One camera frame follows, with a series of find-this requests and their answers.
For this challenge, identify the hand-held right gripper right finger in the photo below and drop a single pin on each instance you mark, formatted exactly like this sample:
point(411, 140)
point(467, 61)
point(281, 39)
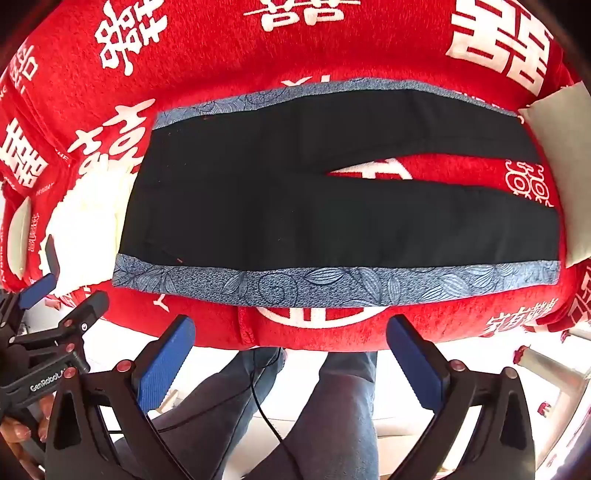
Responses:
point(418, 367)

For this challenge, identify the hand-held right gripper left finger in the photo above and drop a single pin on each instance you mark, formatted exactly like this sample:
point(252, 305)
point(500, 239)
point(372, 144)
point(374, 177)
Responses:
point(164, 367)

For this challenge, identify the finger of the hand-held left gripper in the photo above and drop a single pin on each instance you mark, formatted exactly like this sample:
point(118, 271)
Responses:
point(85, 311)
point(37, 290)

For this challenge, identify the black pants with blue trim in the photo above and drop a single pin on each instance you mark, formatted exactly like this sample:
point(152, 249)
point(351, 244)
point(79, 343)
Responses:
point(277, 217)

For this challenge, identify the person's left hand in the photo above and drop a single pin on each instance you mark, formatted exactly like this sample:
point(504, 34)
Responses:
point(18, 431)

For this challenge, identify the white rounded object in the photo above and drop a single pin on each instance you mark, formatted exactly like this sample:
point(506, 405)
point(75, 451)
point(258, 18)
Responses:
point(18, 235)

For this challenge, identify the person's left leg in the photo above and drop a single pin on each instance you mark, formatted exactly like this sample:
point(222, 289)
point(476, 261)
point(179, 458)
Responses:
point(217, 406)

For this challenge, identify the person's leg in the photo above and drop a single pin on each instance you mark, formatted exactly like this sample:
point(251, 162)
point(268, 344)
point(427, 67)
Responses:
point(332, 415)
point(217, 406)

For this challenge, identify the white fluffy cloth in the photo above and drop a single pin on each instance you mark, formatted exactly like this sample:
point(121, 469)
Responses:
point(87, 221)

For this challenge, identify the person's right leg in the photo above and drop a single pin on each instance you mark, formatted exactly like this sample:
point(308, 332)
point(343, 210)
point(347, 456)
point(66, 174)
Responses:
point(332, 415)

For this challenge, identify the beige pillow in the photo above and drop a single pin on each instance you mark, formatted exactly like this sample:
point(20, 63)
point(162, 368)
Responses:
point(561, 152)

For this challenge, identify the red printed blanket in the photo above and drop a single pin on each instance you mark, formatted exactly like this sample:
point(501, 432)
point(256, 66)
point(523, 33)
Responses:
point(277, 50)

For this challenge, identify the silver metal frame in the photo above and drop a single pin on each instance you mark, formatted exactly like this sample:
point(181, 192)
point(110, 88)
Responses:
point(551, 369)

